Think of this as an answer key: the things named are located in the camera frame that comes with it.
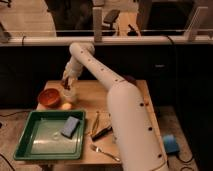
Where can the white paper cup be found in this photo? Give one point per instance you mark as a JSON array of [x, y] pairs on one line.
[[70, 95]]

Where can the silver fork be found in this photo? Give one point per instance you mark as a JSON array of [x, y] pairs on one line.
[[99, 150]]

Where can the blue sponge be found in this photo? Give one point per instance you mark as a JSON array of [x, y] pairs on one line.
[[70, 126]]

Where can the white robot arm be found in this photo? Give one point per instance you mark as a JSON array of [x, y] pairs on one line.
[[135, 135]]

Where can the yellow green peeler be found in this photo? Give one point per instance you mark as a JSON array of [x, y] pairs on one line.
[[95, 123]]

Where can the green plastic tray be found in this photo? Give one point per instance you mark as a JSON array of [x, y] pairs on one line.
[[41, 138]]

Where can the dark grape bunch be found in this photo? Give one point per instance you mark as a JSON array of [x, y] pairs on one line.
[[65, 83]]

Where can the white horizontal rail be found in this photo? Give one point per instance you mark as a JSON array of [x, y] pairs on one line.
[[106, 40]]

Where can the orange bowl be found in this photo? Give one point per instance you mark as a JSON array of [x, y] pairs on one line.
[[49, 97]]

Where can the small yellow round fruit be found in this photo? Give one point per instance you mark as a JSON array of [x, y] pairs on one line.
[[66, 106]]

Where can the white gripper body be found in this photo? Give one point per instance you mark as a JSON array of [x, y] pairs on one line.
[[72, 71]]

